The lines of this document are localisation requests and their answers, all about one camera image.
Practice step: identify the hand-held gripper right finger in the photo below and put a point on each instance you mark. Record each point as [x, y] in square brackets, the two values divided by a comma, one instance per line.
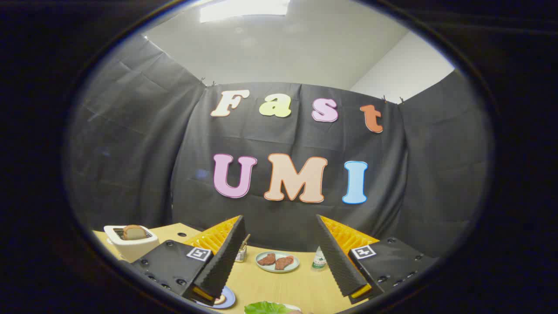
[335, 257]

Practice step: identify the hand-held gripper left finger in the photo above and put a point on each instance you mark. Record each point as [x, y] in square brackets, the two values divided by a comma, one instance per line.
[226, 257]

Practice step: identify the green lettuce leaf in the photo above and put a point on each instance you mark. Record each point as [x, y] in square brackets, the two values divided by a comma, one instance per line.
[263, 308]

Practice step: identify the toasted bread slice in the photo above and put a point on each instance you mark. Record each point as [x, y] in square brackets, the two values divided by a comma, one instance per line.
[134, 233]

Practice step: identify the clear plastic water bottle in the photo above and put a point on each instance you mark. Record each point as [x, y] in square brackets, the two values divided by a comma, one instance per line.
[319, 260]

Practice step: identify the blue plate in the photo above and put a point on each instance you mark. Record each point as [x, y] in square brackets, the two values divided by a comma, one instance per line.
[229, 297]

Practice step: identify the brown meat patty orange edge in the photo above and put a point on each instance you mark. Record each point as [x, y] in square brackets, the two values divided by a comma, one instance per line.
[284, 262]

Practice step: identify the light green plate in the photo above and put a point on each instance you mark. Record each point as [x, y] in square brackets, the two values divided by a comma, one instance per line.
[279, 269]

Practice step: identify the white toaster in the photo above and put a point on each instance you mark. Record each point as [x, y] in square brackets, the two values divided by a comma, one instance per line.
[130, 249]

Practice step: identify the black backdrop cloth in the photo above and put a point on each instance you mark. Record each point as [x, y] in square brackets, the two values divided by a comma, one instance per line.
[196, 144]

